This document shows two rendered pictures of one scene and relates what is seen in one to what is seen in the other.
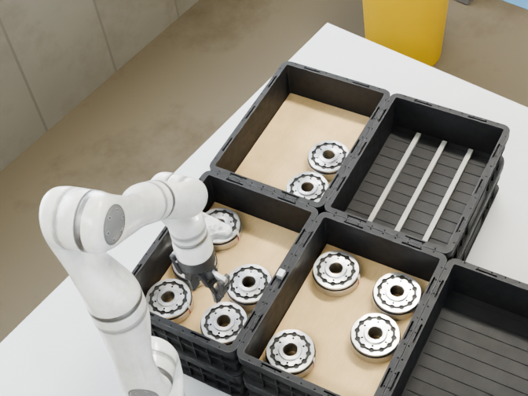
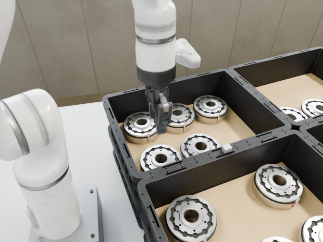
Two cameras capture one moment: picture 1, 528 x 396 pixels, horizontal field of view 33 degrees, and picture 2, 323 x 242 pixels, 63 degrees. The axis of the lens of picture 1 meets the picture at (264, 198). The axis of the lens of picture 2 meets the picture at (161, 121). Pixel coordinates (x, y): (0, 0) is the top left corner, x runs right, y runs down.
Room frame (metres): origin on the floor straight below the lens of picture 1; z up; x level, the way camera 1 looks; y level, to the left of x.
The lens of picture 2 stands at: (0.63, -0.10, 1.36)
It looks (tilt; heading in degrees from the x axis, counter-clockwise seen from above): 42 degrees down; 32
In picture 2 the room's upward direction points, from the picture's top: straight up
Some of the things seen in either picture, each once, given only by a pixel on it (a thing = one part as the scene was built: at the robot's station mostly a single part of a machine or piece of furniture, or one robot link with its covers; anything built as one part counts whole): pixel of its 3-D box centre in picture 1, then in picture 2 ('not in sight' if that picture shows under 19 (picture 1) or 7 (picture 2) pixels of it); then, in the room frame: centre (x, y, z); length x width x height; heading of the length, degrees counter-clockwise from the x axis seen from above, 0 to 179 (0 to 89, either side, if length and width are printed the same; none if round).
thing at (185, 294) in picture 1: (168, 298); (142, 123); (1.06, 0.24, 0.86); 0.10 x 0.10 x 0.01
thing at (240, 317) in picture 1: (224, 322); (161, 160); (0.98, 0.13, 0.86); 0.10 x 0.10 x 0.01
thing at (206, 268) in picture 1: (197, 261); (156, 80); (1.00, 0.15, 1.07); 0.08 x 0.08 x 0.09
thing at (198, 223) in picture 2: (290, 350); (191, 216); (0.89, 0.00, 0.86); 0.05 x 0.05 x 0.01
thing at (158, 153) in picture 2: (223, 321); (161, 159); (0.98, 0.13, 0.86); 0.05 x 0.05 x 0.01
